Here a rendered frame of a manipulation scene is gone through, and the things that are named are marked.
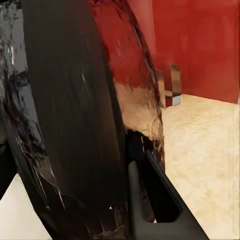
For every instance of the countertop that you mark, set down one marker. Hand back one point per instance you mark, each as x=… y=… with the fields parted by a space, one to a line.
x=202 y=161

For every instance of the water glass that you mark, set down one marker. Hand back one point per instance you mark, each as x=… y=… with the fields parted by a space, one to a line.
x=169 y=79

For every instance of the electric kettle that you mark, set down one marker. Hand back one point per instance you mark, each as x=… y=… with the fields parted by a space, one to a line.
x=75 y=77

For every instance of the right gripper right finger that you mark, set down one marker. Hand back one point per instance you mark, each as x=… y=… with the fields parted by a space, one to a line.
x=173 y=218

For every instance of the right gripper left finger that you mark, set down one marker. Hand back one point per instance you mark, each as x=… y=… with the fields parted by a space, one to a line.
x=8 y=168

